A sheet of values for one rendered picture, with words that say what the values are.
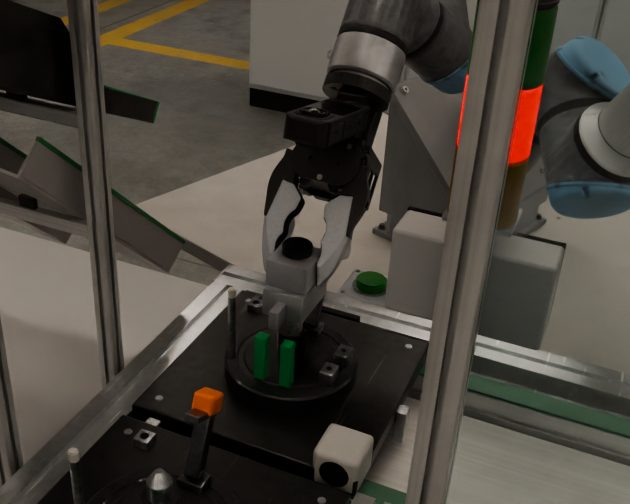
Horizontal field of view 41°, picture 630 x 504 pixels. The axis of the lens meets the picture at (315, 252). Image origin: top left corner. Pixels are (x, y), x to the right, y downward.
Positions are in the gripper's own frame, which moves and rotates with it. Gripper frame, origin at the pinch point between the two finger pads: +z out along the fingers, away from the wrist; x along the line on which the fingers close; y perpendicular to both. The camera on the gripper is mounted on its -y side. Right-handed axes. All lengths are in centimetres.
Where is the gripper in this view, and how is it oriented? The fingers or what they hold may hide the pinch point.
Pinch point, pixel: (294, 265)
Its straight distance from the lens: 83.1
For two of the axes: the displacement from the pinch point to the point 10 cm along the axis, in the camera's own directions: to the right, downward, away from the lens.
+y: 2.6, 2.2, 9.4
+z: -3.0, 9.4, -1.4
